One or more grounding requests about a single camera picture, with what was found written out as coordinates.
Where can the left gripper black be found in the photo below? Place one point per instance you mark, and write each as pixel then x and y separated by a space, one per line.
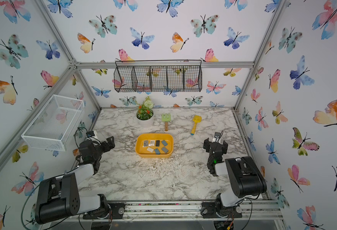
pixel 111 144

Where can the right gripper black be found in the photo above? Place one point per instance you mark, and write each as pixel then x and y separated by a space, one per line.
pixel 208 145

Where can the yellow plastic storage box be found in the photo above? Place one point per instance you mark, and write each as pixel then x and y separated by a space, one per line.
pixel 142 152

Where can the white label eraser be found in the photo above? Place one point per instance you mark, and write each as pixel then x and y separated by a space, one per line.
pixel 151 143

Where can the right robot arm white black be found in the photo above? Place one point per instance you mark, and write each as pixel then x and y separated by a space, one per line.
pixel 245 179

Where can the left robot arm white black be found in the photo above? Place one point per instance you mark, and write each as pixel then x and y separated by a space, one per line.
pixel 58 197

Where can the yellow toy shovel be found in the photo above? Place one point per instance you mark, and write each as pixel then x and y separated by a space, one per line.
pixel 197 119

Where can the potted plant white pot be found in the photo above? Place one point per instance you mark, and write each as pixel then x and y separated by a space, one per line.
pixel 145 113

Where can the green toy rake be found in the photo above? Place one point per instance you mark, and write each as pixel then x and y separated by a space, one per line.
pixel 166 118

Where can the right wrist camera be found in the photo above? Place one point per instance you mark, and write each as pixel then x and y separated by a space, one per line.
pixel 217 137

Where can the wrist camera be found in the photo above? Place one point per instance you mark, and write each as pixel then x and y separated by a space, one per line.
pixel 217 137
pixel 92 134

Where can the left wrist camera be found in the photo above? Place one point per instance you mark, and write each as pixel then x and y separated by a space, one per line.
pixel 92 134

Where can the white mesh wall basket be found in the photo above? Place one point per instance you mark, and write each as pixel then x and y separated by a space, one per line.
pixel 52 126

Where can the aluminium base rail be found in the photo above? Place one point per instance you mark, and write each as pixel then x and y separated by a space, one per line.
pixel 183 211

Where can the black wire wall basket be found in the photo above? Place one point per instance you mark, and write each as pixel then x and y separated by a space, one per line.
pixel 158 76

